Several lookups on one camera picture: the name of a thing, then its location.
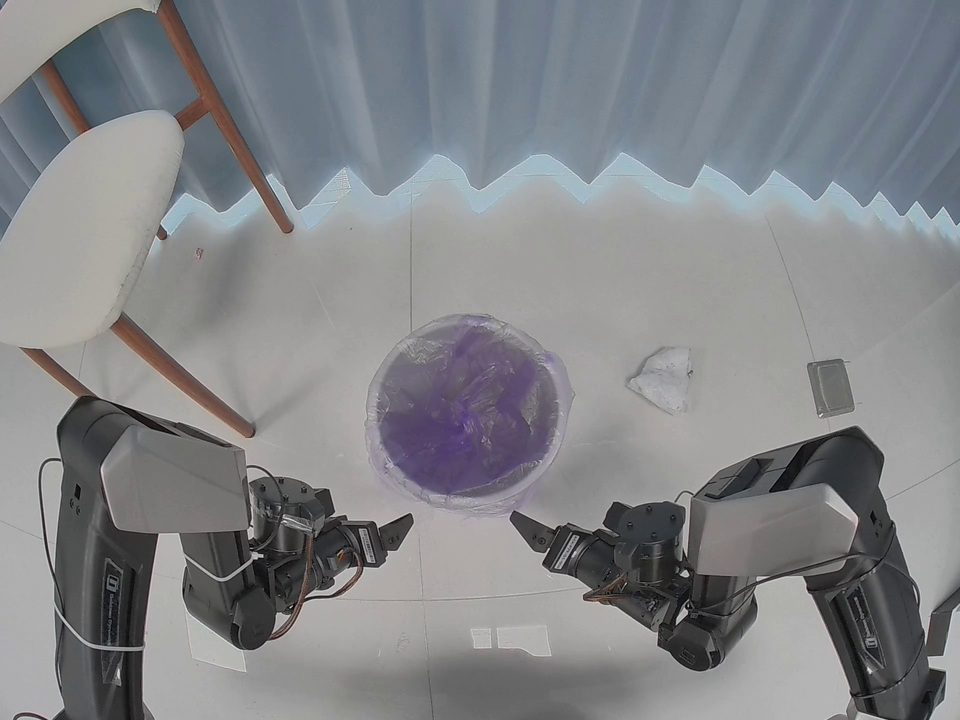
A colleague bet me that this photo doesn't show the white chair with wooden legs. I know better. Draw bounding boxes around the white chair with wooden legs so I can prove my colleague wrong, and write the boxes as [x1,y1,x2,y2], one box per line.
[0,0,295,439]

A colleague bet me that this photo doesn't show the white trash bin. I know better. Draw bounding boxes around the white trash bin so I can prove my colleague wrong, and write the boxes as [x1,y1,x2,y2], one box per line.
[369,315,565,512]

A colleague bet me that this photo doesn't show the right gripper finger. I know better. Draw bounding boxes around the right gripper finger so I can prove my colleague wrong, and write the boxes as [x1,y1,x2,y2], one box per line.
[509,510,558,553]

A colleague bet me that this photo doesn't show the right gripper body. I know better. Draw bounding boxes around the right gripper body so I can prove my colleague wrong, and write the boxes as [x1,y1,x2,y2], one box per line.
[544,524,625,584]

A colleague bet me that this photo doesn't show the pale blue curtain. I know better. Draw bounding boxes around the pale blue curtain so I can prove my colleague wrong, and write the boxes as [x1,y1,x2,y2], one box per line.
[0,0,960,242]

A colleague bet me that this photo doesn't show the purple plastic bag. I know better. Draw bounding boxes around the purple plastic bag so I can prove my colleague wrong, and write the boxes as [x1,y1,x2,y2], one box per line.
[365,313,575,519]

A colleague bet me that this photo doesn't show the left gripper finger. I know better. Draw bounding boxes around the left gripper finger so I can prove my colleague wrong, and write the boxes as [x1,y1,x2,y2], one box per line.
[377,512,416,554]

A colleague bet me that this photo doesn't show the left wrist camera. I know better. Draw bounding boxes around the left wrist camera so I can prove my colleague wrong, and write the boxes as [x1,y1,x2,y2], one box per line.
[302,486,336,529]

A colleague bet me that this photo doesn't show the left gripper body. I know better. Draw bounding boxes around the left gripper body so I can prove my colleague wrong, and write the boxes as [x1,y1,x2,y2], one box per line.
[311,519,389,580]

